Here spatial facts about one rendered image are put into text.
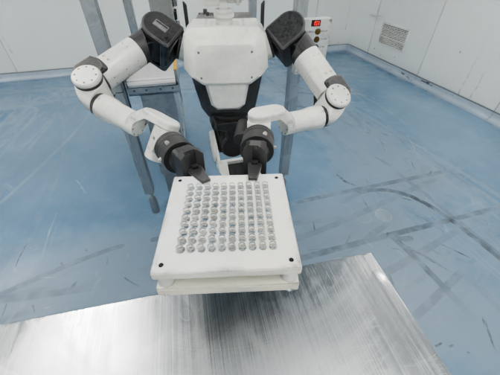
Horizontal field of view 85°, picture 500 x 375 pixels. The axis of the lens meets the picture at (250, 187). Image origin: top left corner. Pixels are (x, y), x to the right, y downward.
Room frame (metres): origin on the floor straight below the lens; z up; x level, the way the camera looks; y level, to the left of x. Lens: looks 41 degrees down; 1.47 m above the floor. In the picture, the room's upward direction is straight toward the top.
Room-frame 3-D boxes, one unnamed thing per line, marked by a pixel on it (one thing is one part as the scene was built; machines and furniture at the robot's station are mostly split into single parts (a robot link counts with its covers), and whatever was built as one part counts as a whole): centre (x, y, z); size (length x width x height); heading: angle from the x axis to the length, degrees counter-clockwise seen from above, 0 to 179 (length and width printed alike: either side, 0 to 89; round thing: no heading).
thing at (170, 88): (2.16, 0.68, 0.88); 1.30 x 0.29 x 0.10; 12
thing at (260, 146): (0.58, -0.02, 1.07); 0.12 x 0.10 x 0.13; 175
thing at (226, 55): (1.06, 0.08, 1.16); 0.34 x 0.30 x 0.36; 94
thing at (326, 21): (1.58, -0.32, 1.08); 0.17 x 0.06 x 0.26; 102
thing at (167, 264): (0.36, 0.04, 1.08); 0.25 x 0.24 x 0.02; 93
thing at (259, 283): (0.36, 0.04, 1.03); 0.24 x 0.24 x 0.02; 3
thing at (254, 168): (0.49, -0.01, 1.09); 0.06 x 0.03 x 0.02; 175
